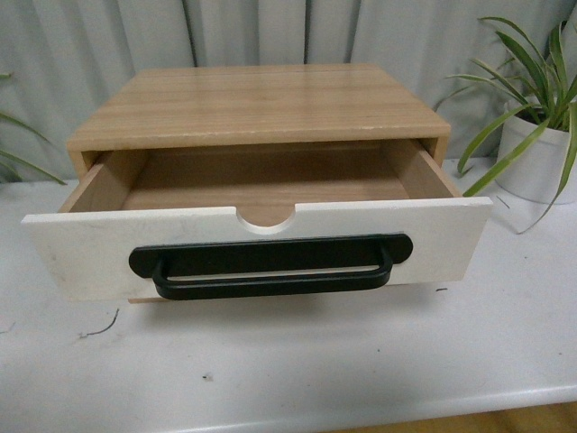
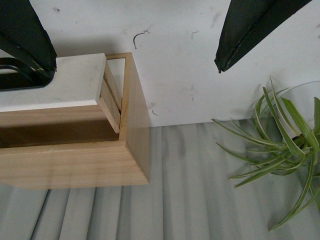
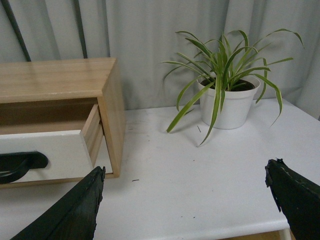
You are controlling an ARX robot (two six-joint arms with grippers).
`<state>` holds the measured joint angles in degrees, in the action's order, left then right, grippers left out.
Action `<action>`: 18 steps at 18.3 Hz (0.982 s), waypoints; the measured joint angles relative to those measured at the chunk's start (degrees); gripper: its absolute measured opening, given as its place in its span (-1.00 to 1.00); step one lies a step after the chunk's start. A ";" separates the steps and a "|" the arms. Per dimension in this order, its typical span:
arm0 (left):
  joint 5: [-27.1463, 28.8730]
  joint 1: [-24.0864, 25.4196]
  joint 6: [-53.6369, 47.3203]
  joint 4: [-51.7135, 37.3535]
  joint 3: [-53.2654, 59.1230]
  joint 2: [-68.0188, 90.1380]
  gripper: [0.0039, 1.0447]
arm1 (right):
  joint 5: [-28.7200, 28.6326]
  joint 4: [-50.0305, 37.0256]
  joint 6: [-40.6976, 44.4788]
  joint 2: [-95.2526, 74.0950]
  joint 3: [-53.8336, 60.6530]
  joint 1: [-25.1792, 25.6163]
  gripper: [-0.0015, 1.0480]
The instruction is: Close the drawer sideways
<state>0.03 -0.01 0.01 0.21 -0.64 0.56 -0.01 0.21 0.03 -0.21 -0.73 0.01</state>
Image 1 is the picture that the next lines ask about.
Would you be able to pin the wooden drawer cabinet box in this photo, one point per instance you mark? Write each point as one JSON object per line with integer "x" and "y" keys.
{"x": 184, "y": 108}

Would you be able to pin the white front wooden drawer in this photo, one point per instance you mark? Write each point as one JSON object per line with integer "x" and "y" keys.
{"x": 134, "y": 198}

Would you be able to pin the white plant pot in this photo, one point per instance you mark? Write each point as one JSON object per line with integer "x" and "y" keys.
{"x": 535, "y": 174}

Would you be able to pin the grey curtain backdrop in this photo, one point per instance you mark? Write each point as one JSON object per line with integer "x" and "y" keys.
{"x": 61, "y": 60}

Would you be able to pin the green plant leaves at left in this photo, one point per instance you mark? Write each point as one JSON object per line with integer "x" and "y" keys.
{"x": 10, "y": 160}

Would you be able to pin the green striped spider plant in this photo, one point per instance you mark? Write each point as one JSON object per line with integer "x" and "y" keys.
{"x": 536, "y": 85}

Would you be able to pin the black metal drawer handle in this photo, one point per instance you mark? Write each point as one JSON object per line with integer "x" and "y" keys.
{"x": 271, "y": 267}

